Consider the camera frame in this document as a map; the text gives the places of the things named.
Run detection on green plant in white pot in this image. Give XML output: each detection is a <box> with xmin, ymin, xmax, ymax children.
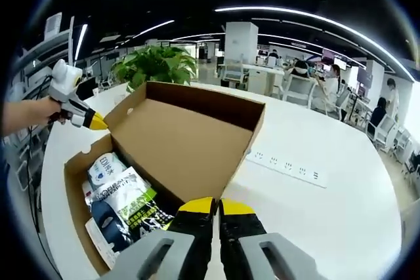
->
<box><xmin>110</xmin><ymin>45</ymin><xmax>198</xmax><ymax>93</ymax></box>

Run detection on white flat packet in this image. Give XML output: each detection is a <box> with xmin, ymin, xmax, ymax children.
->
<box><xmin>84</xmin><ymin>219</ymin><xmax>123</xmax><ymax>264</ymax></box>

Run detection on dark blue soft item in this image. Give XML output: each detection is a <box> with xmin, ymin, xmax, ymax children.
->
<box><xmin>90</xmin><ymin>199</ymin><xmax>132</xmax><ymax>252</ymax></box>

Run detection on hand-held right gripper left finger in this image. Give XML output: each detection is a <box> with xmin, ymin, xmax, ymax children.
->
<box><xmin>108</xmin><ymin>196</ymin><xmax>217</xmax><ymax>280</ymax></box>

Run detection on blue white wet wipes pack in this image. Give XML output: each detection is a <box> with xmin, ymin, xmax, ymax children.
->
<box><xmin>87</xmin><ymin>151</ymin><xmax>128</xmax><ymax>192</ymax></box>

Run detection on curved ceiling light strip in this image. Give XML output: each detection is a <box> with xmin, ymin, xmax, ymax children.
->
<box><xmin>215</xmin><ymin>6</ymin><xmax>416</xmax><ymax>81</ymax></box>

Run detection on white bottle with red square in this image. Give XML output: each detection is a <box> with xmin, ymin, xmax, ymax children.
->
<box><xmin>81</xmin><ymin>180</ymin><xmax>96</xmax><ymax>207</ymax></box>

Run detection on person's left hand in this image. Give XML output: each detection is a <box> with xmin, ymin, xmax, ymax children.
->
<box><xmin>31</xmin><ymin>96</ymin><xmax>74</xmax><ymax>127</ymax></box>

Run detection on white table socket strip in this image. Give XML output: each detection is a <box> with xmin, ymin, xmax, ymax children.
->
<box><xmin>245</xmin><ymin>148</ymin><xmax>329</xmax><ymax>190</ymax></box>

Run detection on brown cardboard shoe box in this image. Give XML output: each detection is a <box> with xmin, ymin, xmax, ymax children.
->
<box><xmin>64</xmin><ymin>80</ymin><xmax>266</xmax><ymax>276</ymax></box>

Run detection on white office chair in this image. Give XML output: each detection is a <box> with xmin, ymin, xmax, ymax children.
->
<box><xmin>224</xmin><ymin>62</ymin><xmax>246</xmax><ymax>90</ymax></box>
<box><xmin>366</xmin><ymin>115</ymin><xmax>398</xmax><ymax>153</ymax></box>

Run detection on silver green printed pouch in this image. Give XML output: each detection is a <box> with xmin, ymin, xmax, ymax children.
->
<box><xmin>85</xmin><ymin>166</ymin><xmax>175</xmax><ymax>238</ymax></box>

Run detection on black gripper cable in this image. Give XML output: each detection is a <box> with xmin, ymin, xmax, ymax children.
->
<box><xmin>28</xmin><ymin>75</ymin><xmax>55</xmax><ymax>231</ymax></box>

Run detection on white storage shelf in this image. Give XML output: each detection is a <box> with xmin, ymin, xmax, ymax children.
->
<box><xmin>12</xmin><ymin>12</ymin><xmax>87</xmax><ymax>74</ymax></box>

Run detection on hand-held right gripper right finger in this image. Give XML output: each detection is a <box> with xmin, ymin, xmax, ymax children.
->
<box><xmin>218</xmin><ymin>197</ymin><xmax>329</xmax><ymax>280</ymax></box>

